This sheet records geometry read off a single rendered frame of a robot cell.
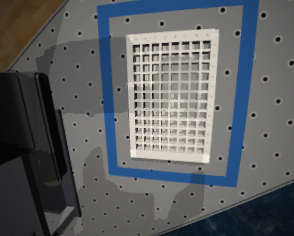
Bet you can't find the blue tape rectangle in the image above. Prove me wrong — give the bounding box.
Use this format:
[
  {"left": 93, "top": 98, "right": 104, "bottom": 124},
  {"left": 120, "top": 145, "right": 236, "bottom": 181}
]
[{"left": 97, "top": 0, "right": 259, "bottom": 187}]

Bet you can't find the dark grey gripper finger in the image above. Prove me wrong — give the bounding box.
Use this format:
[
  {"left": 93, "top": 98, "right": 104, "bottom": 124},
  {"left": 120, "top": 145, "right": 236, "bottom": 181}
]
[{"left": 0, "top": 72, "right": 67, "bottom": 187}]

